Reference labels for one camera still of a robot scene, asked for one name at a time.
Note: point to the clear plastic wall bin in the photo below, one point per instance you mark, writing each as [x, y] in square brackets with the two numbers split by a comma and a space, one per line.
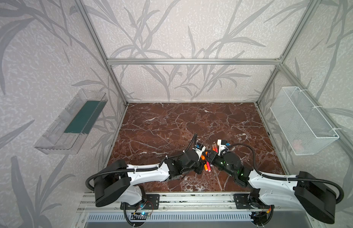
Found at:
[68, 132]

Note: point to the aluminium frame rail front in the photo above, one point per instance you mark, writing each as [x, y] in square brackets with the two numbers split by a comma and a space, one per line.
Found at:
[191, 201]

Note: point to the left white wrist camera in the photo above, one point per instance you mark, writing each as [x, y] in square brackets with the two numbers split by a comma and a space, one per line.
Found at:
[199, 149]

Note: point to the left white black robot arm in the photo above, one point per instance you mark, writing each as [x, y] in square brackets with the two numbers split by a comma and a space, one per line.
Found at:
[122, 181]

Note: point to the pink marker group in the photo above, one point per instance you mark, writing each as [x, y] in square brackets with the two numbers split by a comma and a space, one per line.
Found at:
[208, 167]

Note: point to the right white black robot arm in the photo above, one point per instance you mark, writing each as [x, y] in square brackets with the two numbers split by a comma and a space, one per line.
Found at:
[303, 191]

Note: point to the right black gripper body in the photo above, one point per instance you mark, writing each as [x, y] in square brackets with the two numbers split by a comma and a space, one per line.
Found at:
[216, 159]

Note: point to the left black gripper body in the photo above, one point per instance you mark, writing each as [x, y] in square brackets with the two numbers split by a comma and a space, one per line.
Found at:
[198, 161]

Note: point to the white wire mesh basket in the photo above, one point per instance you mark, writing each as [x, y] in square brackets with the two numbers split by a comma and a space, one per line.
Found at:
[304, 126]

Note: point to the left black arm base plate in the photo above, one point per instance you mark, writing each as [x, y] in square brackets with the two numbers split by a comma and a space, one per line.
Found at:
[151, 202]

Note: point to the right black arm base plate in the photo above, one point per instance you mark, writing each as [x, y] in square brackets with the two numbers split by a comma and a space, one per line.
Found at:
[248, 201]

